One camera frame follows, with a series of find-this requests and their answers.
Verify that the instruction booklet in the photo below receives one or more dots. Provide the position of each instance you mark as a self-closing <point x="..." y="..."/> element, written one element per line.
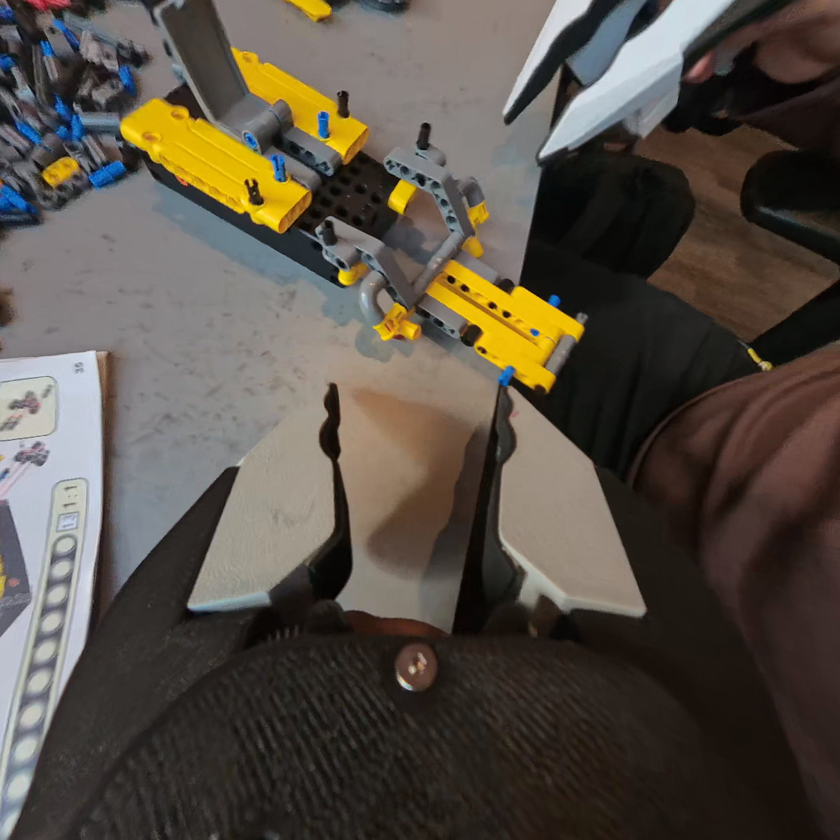
<point x="46" y="590"/>

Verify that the black backpack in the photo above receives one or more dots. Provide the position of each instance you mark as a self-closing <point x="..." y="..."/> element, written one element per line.
<point x="610" y="210"/>

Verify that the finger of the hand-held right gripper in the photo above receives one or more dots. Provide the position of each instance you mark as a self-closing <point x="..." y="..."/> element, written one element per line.
<point x="630" y="85"/>
<point x="564" y="39"/>

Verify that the person's brown shirt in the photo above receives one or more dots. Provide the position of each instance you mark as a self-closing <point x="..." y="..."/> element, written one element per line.
<point x="754" y="525"/>

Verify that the pile of loose brick pieces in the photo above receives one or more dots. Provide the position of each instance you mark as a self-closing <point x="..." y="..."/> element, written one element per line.
<point x="59" y="98"/>

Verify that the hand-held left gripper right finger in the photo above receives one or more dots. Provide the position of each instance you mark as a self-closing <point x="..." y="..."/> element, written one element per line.
<point x="564" y="531"/>

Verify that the black and yellow brick assembly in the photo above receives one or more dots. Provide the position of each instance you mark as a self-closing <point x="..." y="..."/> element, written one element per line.
<point x="197" y="157"/>

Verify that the small yellow brick connector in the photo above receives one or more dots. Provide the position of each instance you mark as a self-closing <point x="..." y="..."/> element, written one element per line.
<point x="352" y="274"/>
<point x="401" y="197"/>

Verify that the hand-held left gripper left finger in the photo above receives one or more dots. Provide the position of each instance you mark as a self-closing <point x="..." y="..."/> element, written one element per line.
<point x="275" y="525"/>

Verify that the yellow and grey brick module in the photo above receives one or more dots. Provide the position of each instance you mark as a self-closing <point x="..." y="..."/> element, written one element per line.
<point x="499" y="315"/>

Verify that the person's right hand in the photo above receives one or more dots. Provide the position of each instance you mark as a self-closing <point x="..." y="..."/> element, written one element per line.
<point x="800" y="39"/>

